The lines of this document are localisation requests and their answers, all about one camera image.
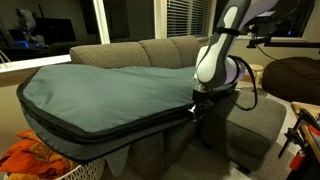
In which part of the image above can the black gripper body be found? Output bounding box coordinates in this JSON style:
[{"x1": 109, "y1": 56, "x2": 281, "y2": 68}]
[{"x1": 189, "y1": 90, "x2": 216, "y2": 123}]

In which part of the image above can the large teal zippered bag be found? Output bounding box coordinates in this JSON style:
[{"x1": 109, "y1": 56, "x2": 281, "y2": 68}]
[{"x1": 16, "y1": 64, "x2": 195, "y2": 163}]

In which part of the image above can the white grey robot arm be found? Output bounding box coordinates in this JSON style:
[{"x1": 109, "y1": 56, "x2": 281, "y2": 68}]
[{"x1": 190, "y1": 0, "x2": 278, "y2": 122}]

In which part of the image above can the grey fabric sofa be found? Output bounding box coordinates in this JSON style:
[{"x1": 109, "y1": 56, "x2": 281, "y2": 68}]
[{"x1": 69, "y1": 35, "x2": 286, "y2": 180}]

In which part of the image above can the light wooden stool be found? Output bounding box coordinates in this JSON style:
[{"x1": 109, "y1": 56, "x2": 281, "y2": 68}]
[{"x1": 242, "y1": 64, "x2": 264, "y2": 95}]

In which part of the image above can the dark brown bean bag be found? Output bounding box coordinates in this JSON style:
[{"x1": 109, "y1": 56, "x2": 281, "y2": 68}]
[{"x1": 262, "y1": 57, "x2": 320, "y2": 105}]

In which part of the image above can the wooden table with clamps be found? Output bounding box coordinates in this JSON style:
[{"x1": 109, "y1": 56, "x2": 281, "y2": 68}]
[{"x1": 278, "y1": 102, "x2": 320, "y2": 180}]

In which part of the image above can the dark television screen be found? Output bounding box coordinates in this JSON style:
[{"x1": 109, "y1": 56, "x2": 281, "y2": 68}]
[{"x1": 36, "y1": 18, "x2": 76, "y2": 44}]

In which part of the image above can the orange cloth pile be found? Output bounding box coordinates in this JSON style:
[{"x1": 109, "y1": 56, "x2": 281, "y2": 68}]
[{"x1": 0, "y1": 130, "x2": 78, "y2": 180}]

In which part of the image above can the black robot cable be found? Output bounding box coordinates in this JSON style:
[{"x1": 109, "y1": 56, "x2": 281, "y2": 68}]
[{"x1": 226, "y1": 54, "x2": 259, "y2": 112}]

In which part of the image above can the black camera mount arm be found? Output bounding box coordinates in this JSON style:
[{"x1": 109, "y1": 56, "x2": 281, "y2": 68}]
[{"x1": 247, "y1": 37, "x2": 320, "y2": 48}]

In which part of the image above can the white wire laundry basket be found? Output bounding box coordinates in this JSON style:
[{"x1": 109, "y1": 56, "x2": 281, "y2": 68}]
[{"x1": 0, "y1": 158, "x2": 98, "y2": 180}]

